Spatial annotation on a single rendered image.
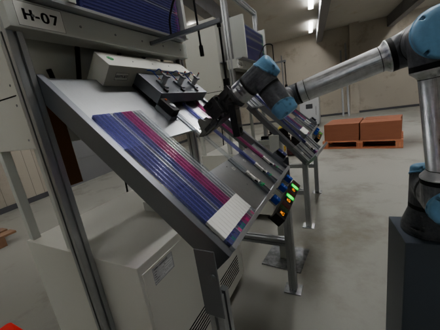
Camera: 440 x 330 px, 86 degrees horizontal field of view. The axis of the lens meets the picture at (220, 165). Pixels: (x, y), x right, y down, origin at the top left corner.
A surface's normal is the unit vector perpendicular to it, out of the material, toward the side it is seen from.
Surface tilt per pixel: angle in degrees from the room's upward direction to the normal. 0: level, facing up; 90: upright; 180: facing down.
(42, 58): 90
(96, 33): 90
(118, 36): 90
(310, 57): 90
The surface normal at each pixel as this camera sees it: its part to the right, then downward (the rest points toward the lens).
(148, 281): 0.88, -0.02
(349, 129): -0.59, 0.28
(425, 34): -0.46, 0.15
